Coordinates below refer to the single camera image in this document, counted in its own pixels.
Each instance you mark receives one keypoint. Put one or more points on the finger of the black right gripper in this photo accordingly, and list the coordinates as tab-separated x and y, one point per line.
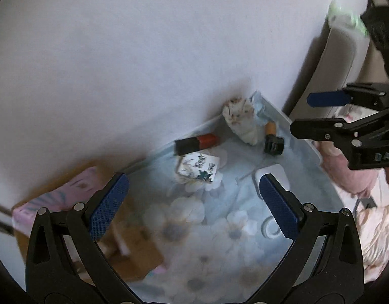
368	95
327	129

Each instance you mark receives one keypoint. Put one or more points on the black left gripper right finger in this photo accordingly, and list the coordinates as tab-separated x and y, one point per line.
324	263

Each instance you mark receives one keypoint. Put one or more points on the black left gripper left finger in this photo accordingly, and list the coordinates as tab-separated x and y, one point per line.
64	263

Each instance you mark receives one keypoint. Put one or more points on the brown white plush toy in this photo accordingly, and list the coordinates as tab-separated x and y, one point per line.
240	116

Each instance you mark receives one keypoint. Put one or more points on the pink floral bedding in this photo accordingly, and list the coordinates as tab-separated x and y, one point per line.
366	194

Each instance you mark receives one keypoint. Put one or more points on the small black capped orange bottle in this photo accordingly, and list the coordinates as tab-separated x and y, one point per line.
274	145

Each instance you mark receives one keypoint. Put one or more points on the brown cardboard box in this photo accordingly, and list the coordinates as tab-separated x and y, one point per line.
126	244

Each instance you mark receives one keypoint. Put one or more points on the pink teal sunburst paper liner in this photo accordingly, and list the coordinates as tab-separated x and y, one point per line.
79	189

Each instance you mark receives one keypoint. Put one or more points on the white printed paper packet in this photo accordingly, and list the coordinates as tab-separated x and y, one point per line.
198	166

